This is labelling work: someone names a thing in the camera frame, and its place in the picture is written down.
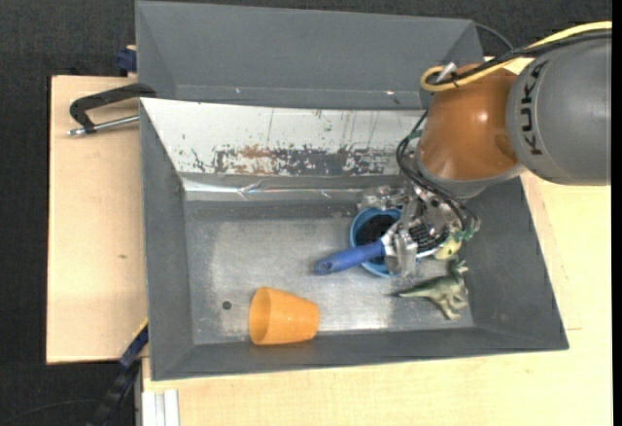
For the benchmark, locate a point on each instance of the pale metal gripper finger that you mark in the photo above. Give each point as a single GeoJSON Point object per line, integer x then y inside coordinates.
{"type": "Point", "coordinates": [394, 236]}
{"type": "Point", "coordinates": [406, 259]}

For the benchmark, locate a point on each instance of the yellow-green toy animal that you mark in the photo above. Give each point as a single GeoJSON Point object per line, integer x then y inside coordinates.
{"type": "Point", "coordinates": [448, 246]}

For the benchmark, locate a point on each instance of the green toy dinosaur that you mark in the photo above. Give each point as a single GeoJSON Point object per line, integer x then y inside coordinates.
{"type": "Point", "coordinates": [439, 290]}

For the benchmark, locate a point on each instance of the grey metal bin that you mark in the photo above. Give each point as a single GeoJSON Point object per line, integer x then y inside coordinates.
{"type": "Point", "coordinates": [272, 249]}

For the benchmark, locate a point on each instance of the orange plastic cup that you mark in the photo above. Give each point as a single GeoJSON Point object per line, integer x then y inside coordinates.
{"type": "Point", "coordinates": [284, 317]}

